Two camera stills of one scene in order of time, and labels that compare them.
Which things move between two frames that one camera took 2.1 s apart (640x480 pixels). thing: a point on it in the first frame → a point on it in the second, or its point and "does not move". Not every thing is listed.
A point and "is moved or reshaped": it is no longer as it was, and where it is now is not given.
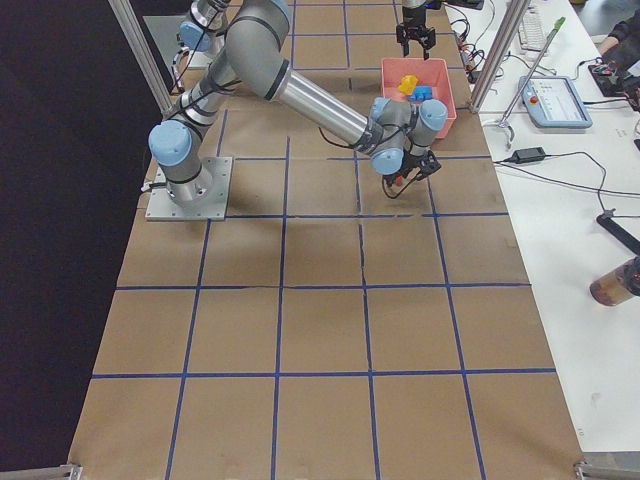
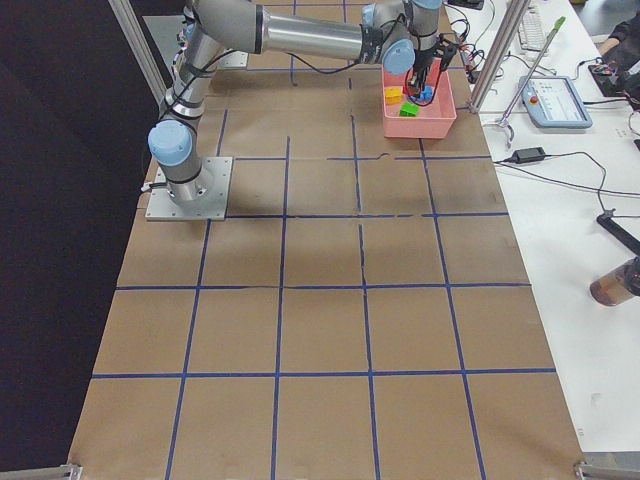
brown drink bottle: [618, 285] does not move
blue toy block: [421, 93] does not move
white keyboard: [531, 30] does not move
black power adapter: [528, 154] does not move
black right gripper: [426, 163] → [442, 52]
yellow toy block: [408, 84] is moved or reshaped
